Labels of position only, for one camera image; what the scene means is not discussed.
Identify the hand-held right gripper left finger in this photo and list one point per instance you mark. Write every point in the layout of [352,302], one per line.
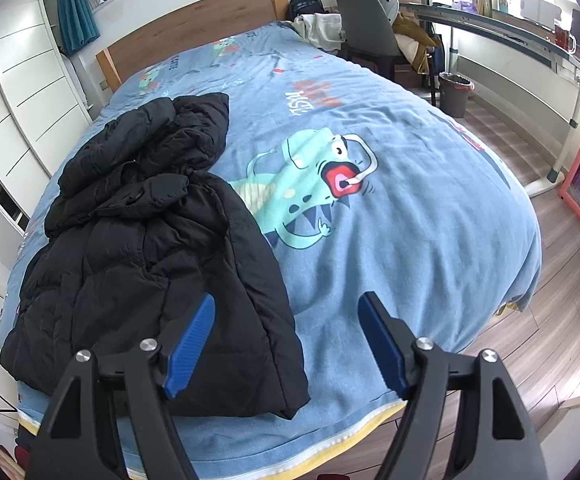
[190,345]

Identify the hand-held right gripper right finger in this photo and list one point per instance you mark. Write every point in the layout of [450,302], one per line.
[382,345]

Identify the black puffer jacket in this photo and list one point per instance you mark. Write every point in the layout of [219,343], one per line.
[145,260]

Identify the bed with blue sheet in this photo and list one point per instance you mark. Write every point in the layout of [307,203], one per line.
[394,185]

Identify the white wardrobe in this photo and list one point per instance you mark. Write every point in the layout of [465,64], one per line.
[30,70]

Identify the grey trash bin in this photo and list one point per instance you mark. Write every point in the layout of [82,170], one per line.
[455,95]

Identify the cardboard box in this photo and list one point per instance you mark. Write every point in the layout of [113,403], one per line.
[408,74]

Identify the teal curtain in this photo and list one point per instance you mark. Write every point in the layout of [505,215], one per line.
[75,10]

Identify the brown garment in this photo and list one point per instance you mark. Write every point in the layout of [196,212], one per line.
[414,35]

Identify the wooden headboard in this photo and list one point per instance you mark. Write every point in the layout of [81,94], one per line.
[195,25]

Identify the white cloth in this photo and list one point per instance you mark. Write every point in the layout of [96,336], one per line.
[320,30]

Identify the grey chair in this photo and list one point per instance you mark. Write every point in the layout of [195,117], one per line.
[364,20]

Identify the long grey desk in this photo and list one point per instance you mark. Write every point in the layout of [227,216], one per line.
[494,25]

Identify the black backpack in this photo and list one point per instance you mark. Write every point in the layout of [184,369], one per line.
[305,7]

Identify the red mug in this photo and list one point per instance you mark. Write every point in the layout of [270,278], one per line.
[564,37]

